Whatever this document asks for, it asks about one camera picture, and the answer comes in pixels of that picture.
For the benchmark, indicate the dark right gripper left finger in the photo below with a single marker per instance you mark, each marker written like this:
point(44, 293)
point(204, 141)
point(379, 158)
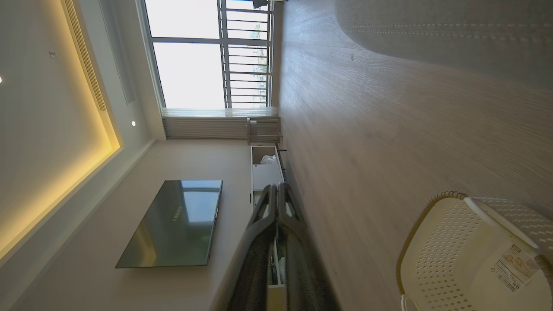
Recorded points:
point(255, 268)

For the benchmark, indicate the white television cabinet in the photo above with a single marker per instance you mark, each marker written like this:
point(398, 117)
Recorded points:
point(265, 175)

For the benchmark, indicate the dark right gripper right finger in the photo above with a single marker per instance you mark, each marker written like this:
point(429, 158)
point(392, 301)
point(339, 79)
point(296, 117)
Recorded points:
point(302, 276)

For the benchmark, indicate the flat screen television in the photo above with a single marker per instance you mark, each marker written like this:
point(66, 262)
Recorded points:
point(173, 224)

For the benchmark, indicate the white barcode sticker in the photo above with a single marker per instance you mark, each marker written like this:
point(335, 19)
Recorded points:
point(514, 268)

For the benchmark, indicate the sheer white curtain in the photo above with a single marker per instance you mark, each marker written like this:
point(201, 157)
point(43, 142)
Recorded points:
point(203, 127)

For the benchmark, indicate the white perforated laundry basket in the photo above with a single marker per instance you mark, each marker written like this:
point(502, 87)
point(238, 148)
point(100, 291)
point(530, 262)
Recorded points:
point(449, 259)

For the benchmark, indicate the large window with railing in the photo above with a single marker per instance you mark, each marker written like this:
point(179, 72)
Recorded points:
point(190, 73)

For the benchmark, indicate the small pale chair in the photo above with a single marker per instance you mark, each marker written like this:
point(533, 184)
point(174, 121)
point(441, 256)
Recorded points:
point(252, 129)

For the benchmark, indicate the white item in cabinet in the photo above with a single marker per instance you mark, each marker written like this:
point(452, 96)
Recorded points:
point(268, 160)

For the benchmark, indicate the grey fabric sofa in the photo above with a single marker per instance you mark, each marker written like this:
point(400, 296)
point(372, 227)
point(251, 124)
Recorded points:
point(453, 34)

